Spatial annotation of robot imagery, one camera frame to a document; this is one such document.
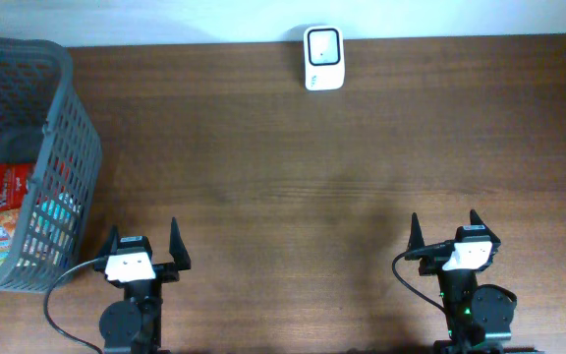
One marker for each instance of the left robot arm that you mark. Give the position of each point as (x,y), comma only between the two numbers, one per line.
(134,324)

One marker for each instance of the green tissue pack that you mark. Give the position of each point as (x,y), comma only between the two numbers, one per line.
(63,210)

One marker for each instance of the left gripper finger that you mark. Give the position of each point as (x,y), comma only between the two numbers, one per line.
(110,245)
(177,248)

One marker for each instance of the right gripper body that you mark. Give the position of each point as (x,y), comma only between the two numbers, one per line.
(427,265)

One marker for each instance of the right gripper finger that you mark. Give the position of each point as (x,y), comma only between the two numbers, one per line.
(416,239)
(476,222)

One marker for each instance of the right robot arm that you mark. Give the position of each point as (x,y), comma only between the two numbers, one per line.
(478,316)

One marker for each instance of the red snack bag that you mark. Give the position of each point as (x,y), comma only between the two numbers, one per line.
(14,180)

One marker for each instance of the grey plastic mesh basket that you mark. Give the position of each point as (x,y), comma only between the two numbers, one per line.
(42,121)

